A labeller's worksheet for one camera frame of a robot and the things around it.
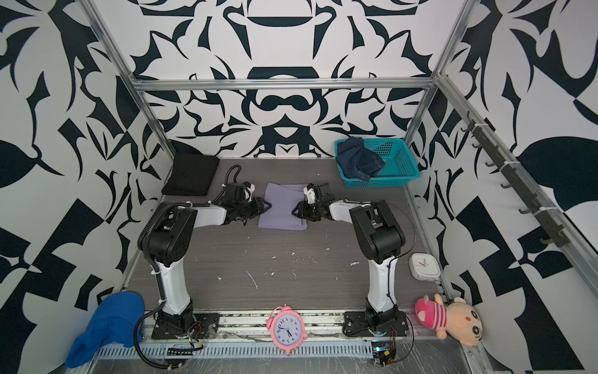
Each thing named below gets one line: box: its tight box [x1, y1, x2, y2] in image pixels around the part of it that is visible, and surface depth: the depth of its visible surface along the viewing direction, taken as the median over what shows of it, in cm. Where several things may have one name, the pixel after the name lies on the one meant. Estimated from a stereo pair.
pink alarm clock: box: [265, 303, 308, 357], surface depth 73 cm
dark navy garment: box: [335, 136, 386, 182], surface depth 101 cm
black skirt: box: [161, 153, 221, 197], surface depth 114 cm
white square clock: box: [408, 252, 441, 282], surface depth 85 cm
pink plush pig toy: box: [415, 293, 484, 347], surface depth 71 cm
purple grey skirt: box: [257, 182, 309, 231], surface depth 100 cm
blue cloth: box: [65, 291, 146, 368], surface depth 72 cm
